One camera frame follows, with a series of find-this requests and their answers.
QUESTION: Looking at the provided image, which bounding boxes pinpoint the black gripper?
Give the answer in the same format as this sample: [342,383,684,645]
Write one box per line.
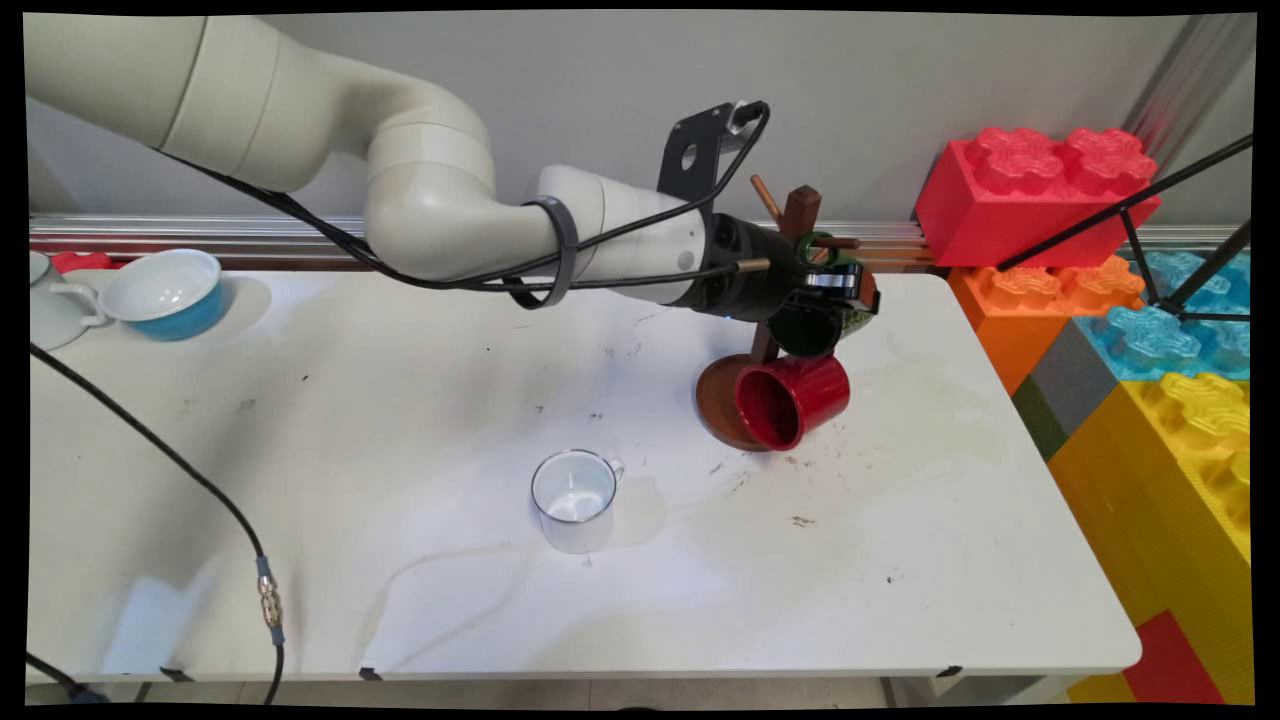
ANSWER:
[690,212,865,323]

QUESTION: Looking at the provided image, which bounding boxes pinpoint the green mug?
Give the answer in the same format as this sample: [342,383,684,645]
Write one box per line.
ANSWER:
[768,232,879,359]

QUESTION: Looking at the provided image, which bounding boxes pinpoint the brown wooden mug tree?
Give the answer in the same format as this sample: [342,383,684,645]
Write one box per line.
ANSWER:
[695,175,881,453]

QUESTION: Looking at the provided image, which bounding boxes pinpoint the red mug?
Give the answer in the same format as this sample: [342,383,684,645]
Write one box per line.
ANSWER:
[735,352,851,453]

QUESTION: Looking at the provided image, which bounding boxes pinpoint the red giant toy brick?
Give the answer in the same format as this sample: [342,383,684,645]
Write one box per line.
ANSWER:
[915,126,1163,269]

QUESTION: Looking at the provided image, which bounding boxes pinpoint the orange giant toy brick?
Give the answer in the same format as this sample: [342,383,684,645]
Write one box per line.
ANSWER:
[948,255,1146,396]

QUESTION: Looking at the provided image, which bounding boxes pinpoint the dark green giant toy brick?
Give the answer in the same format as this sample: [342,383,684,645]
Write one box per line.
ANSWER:
[1012,375,1069,461]

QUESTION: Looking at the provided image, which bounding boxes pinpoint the grey giant toy brick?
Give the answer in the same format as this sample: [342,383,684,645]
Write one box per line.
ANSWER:
[1028,318,1121,441]

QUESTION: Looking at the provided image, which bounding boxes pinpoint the black tripod legs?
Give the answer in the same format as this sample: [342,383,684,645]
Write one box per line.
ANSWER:
[998,133,1253,323]

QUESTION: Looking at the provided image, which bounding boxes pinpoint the cyan giant toy brick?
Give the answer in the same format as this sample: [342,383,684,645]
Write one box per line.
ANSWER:
[1075,250,1251,381]

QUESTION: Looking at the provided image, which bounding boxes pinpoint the white enamel mug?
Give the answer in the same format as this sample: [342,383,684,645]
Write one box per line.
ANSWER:
[530,449,626,556]

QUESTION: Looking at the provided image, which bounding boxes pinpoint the yellow giant toy brick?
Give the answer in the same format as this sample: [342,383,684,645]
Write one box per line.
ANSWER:
[1048,372,1253,706]

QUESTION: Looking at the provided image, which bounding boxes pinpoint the flat red toy brick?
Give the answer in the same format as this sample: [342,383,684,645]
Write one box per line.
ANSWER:
[1122,610,1226,706]

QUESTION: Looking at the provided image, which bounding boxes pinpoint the blue and white bowl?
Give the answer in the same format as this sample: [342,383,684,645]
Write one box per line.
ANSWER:
[97,248,229,343]

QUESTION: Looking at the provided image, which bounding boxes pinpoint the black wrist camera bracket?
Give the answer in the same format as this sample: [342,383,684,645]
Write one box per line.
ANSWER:
[657,100,746,201]

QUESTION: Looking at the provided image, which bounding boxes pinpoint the grey velcro strap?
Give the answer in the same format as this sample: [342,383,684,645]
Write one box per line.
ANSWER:
[505,196,579,309]

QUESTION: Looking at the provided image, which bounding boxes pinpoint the aluminium profile post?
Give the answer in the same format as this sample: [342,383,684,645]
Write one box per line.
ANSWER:
[1120,15,1256,151]

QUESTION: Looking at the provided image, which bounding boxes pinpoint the aluminium rail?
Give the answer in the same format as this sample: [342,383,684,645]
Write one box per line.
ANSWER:
[30,212,946,273]

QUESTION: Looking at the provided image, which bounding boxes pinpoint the black cable with metal connector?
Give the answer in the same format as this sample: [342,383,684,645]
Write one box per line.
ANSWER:
[28,345,288,706]

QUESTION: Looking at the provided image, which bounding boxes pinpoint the white handled cup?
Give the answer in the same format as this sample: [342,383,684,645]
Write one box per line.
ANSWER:
[28,250,106,353]

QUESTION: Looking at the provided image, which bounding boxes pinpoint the thin black cable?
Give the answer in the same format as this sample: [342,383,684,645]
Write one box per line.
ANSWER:
[28,652,106,704]

